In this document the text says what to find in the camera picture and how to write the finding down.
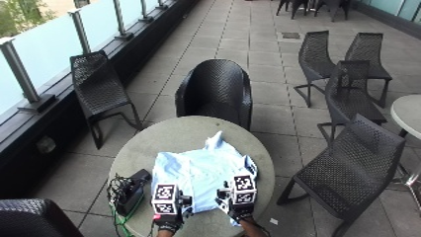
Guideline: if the person's right hand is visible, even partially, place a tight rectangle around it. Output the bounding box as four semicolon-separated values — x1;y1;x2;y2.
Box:
214;188;258;222

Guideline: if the person's left hand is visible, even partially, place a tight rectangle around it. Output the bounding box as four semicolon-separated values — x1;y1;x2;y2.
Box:
152;195;194;233

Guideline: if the light blue shirt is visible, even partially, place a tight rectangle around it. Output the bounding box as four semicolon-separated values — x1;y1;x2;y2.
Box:
150;130;260;227

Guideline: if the white marker cube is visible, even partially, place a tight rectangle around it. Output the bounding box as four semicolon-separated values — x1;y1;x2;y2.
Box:
150;183;178;215
230;174;258;205

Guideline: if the black electronics box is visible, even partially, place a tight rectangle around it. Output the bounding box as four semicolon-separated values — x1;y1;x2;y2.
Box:
114;168;153;217

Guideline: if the black mesh chair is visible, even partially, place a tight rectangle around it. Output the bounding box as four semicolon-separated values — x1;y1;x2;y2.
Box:
275;113;407;237
343;32;394;110
315;59;389;143
291;30;337;109
68;49;145;150

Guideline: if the black wicker armchair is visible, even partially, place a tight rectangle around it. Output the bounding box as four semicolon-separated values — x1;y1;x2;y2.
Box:
0;197;85;237
173;58;254;132

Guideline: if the round grey side table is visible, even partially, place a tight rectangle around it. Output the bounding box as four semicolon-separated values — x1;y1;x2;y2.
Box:
389;94;421;211

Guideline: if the frosted glass railing panel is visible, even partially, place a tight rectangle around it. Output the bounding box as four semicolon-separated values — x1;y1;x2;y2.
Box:
80;0;122;51
0;48;26;117
12;14;84;91

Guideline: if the green cable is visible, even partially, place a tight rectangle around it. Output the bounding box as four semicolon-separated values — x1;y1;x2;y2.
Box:
109;197;148;237

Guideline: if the black cable bundle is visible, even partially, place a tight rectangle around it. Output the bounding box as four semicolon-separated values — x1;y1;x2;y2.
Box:
106;174;134;212

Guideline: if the grey wall fixture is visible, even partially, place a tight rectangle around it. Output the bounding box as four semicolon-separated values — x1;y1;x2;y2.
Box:
36;134;57;155

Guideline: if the metal railing post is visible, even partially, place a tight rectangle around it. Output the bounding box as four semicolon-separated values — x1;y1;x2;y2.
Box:
138;0;156;24
66;8;92;55
0;37;58;114
112;0;136;41

